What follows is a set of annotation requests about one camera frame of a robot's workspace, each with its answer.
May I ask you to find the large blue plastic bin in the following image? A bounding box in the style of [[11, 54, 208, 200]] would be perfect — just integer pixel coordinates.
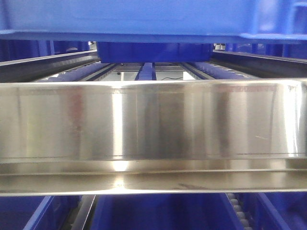
[[0, 0, 307, 43]]

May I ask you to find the right roller track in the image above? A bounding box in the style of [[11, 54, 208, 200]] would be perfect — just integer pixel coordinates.
[[179, 62, 259, 80]]

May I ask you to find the left roller track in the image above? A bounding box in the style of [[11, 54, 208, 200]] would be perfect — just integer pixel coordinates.
[[35, 62, 116, 82]]

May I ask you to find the blue bin behind left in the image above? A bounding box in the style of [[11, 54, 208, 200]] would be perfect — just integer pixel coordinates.
[[97, 42, 213, 63]]

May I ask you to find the lower shelf blue bin centre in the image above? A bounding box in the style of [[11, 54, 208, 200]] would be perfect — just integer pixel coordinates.
[[90, 193, 244, 230]]

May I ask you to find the shelf blue bin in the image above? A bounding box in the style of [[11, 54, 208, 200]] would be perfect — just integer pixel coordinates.
[[254, 191, 307, 230], [0, 195, 81, 230], [90, 193, 244, 230]]

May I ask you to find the lower shelf roller track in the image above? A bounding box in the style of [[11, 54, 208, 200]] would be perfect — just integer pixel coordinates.
[[226, 193, 253, 230]]

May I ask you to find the lower shelf blue bin right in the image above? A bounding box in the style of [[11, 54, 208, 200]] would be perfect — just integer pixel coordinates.
[[254, 191, 307, 230]]

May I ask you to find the lower shelf blue bin left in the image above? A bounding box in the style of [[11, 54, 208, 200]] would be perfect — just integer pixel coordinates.
[[0, 195, 81, 230]]

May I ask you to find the stainless steel front rail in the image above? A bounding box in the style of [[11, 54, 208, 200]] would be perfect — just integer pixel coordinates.
[[0, 79, 307, 196]]

